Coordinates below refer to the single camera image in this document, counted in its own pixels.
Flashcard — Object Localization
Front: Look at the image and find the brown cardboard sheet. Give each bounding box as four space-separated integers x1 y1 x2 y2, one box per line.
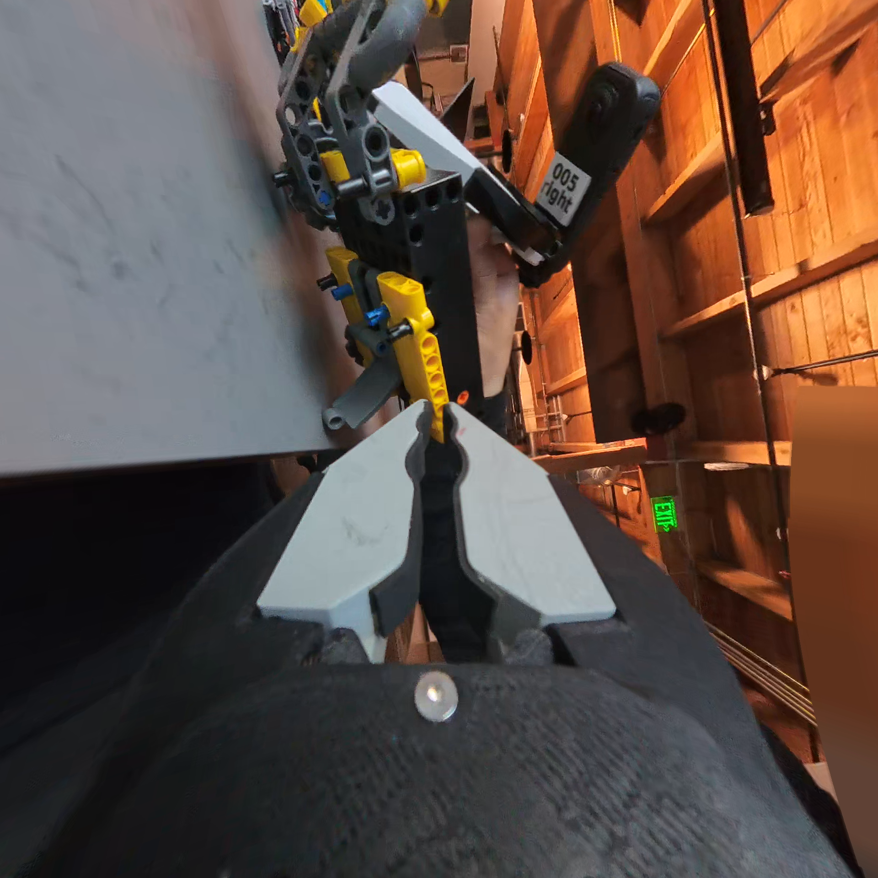
788 385 878 878

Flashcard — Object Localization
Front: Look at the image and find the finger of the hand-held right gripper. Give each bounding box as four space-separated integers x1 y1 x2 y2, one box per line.
372 80 565 266

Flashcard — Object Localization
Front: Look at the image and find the green exit sign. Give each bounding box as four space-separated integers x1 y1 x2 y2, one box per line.
648 494 684 537

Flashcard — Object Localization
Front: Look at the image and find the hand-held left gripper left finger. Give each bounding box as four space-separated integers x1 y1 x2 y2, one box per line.
257 401 428 647

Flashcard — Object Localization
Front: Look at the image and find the yellow black brick vehicle model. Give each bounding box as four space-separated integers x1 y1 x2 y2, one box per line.
271 0 485 443

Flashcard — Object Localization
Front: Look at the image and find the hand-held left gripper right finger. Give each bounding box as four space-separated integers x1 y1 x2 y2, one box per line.
446 405 618 640

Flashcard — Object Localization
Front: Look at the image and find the person's right hand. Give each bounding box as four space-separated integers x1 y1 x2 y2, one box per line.
468 220 530 400

